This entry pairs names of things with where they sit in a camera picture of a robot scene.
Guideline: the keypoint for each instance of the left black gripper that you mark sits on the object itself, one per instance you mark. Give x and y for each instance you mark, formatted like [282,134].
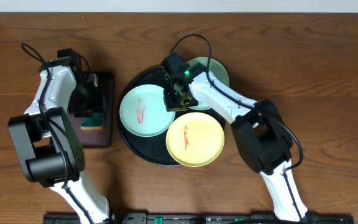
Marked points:
[99,106]

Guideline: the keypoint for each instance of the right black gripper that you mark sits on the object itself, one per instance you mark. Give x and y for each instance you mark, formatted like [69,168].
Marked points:
[171,106]

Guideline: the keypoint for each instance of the green sponge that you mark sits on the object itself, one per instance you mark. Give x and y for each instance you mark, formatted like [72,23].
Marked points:
[95,121]

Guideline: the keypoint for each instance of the mint green plate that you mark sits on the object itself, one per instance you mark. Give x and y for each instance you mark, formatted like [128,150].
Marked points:
[219,72]
[143,112]

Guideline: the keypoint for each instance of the yellow plate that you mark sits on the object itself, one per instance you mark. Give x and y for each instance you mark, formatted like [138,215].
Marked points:
[195,139]

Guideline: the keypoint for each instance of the mint green plate top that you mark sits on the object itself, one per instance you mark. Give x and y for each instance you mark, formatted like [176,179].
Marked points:
[219,72]

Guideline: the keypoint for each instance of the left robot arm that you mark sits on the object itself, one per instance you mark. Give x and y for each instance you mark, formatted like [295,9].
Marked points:
[59,166]

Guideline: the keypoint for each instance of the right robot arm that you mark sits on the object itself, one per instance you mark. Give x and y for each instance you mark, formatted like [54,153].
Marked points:
[262,138]

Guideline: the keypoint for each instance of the rectangular dark tray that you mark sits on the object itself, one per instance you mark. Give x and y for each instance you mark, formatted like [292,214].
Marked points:
[66,126]

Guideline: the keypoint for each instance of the round black tray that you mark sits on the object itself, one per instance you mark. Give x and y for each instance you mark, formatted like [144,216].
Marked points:
[151,149]

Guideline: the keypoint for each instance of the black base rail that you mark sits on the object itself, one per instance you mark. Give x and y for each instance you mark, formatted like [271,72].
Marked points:
[142,218]

